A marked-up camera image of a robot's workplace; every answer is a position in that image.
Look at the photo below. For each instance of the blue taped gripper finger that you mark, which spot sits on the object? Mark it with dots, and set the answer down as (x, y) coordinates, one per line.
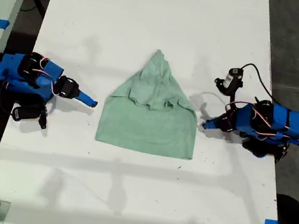
(87, 98)
(86, 101)
(212, 126)
(212, 122)

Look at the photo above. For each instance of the pale green T-shirt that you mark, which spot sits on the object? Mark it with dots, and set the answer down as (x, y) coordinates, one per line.
(147, 128)

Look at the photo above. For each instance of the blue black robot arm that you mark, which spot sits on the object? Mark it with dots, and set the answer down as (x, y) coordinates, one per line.
(7, 69)
(290, 123)

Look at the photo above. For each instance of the short black camera stalk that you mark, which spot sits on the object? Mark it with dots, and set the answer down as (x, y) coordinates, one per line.
(234, 96)
(43, 118)

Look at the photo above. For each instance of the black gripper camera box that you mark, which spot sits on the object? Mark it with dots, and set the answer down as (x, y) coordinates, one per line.
(230, 80)
(25, 114)

